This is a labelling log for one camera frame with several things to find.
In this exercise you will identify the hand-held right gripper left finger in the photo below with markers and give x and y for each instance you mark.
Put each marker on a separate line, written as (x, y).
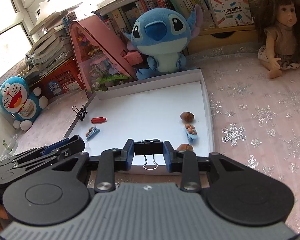
(130, 155)

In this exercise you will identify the wooden drawer unit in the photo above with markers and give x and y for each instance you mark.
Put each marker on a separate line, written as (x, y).
(222, 40)

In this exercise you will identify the blue robot cat plush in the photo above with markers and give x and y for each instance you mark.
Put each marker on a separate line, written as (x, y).
(17, 102)

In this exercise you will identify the stack of books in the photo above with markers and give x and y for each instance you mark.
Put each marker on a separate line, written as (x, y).
(52, 42)

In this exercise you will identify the long red pen cap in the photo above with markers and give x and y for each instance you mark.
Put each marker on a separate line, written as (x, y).
(98, 120)

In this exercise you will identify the red plastic crate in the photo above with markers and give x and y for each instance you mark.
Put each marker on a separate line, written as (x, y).
(62, 80)

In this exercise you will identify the small black binder clip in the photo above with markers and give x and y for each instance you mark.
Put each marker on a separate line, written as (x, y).
(81, 113)

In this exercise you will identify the white colourful printed box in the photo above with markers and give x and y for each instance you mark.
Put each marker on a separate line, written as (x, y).
(231, 11)

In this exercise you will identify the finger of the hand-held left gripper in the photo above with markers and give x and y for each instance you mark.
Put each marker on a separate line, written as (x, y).
(75, 143)
(55, 146)

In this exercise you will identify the white cardboard box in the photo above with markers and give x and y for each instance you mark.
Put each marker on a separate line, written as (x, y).
(145, 105)

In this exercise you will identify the blue bear hair clip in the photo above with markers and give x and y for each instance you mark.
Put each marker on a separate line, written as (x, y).
(93, 133)
(191, 133)

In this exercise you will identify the blue alien plush toy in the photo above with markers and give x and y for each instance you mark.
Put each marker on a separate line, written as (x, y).
(160, 37)

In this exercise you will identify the long-haired baby doll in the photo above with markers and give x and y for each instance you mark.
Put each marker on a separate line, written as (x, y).
(282, 30)

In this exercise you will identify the pink triangular dollhouse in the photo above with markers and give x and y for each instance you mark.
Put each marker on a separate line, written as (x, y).
(100, 55)

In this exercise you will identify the pink snowflake tablecloth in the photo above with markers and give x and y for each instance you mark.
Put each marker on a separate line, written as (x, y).
(260, 120)

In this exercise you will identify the large black binder clip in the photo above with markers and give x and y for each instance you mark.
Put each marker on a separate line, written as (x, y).
(148, 148)

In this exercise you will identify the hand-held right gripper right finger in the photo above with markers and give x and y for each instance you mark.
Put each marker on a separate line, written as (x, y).
(168, 156)

